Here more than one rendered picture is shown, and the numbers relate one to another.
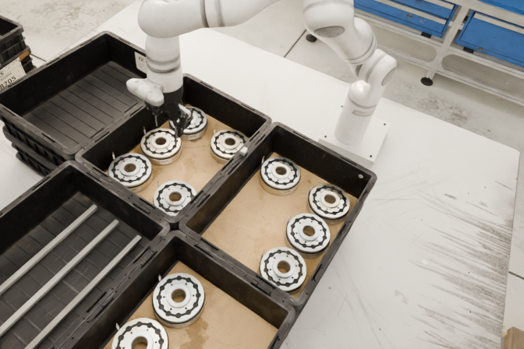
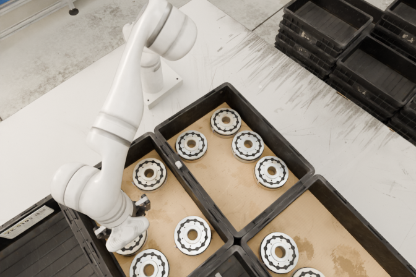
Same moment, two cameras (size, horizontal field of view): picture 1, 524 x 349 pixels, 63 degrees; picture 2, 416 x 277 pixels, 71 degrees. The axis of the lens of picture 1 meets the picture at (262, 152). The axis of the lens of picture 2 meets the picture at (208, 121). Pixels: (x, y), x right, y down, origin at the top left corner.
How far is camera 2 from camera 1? 0.55 m
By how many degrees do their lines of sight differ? 37
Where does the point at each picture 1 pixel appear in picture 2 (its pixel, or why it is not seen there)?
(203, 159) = (152, 201)
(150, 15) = (106, 200)
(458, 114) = (112, 9)
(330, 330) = not seen: hidden behind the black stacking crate
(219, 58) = (10, 152)
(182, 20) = (120, 167)
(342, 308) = not seen: hidden behind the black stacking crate
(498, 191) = (224, 22)
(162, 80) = (127, 212)
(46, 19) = not seen: outside the picture
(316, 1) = (174, 38)
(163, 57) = (119, 203)
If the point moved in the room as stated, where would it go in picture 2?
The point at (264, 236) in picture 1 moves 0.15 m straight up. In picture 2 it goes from (238, 175) to (244, 157)
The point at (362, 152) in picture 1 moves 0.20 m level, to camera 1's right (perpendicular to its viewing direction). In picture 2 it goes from (171, 81) to (195, 49)
